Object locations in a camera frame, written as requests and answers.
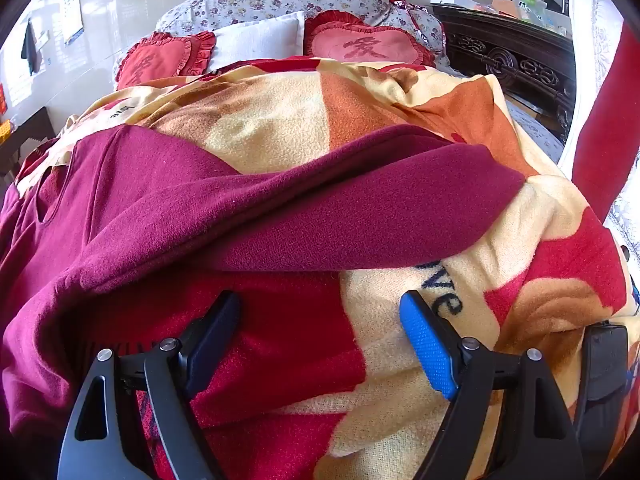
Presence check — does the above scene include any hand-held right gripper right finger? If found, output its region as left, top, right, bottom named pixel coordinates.
left=399, top=290, right=587, bottom=480

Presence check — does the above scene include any red cloth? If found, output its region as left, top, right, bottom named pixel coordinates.
left=570, top=20, right=640, bottom=211

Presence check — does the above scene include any maroon long-sleeve shirt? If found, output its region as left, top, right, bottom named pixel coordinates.
left=0, top=125, right=528, bottom=480

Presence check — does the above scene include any dark wooden table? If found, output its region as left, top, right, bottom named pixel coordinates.
left=0, top=107, right=51, bottom=181

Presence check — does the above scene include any dark carved wooden headboard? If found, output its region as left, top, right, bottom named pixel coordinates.
left=431, top=4, right=576, bottom=136

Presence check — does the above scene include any floral bed sheet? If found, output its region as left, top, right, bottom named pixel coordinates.
left=502, top=97, right=566, bottom=163

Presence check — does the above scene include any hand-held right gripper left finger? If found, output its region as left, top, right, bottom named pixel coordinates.
left=56, top=290, right=243, bottom=480

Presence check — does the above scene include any wall calendar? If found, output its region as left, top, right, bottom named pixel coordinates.
left=59, top=0, right=83, bottom=43

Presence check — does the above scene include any red heart-shaped pillow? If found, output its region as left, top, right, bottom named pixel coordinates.
left=115, top=31, right=217, bottom=92
left=302, top=10, right=436, bottom=67

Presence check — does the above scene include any printed fleece blanket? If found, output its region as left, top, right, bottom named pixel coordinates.
left=0, top=57, right=633, bottom=480

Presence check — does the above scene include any pile of colourful packets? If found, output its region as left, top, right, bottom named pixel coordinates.
left=470, top=0, right=571, bottom=36

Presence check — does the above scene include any black plastic object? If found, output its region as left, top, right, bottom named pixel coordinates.
left=572, top=322, right=630, bottom=463

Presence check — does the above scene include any dark hanging cloth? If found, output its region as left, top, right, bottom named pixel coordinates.
left=21, top=20, right=40, bottom=76

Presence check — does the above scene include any white pillow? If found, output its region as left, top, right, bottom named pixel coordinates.
left=207, top=11, right=306, bottom=72

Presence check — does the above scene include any white upholstered chair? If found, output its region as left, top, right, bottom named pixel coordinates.
left=555, top=0, right=640, bottom=271

